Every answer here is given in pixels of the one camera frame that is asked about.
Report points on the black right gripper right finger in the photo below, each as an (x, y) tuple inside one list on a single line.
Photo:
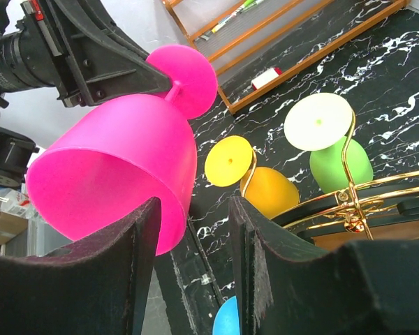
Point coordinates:
[(285, 285)]

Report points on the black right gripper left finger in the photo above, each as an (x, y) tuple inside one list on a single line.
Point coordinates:
[(96, 285)]

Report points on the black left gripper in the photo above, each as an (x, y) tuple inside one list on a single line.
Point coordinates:
[(77, 48)]

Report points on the gold wire wine glass rack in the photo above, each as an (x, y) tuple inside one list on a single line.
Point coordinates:
[(379, 209)]

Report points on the magenta wine glass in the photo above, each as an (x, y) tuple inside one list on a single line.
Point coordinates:
[(126, 151)]

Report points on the green wine glass cream base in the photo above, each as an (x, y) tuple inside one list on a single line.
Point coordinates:
[(320, 124)]

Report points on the blue wine glass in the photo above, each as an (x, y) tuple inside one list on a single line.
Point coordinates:
[(227, 320)]

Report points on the orange wine glass yellow base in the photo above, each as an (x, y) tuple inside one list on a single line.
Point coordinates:
[(232, 160)]

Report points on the wooden tiered shelf rack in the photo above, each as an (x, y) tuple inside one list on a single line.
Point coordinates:
[(290, 35)]

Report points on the green capped marker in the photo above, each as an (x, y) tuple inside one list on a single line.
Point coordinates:
[(250, 3)]

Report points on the red white small box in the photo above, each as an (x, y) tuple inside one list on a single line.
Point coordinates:
[(264, 78)]

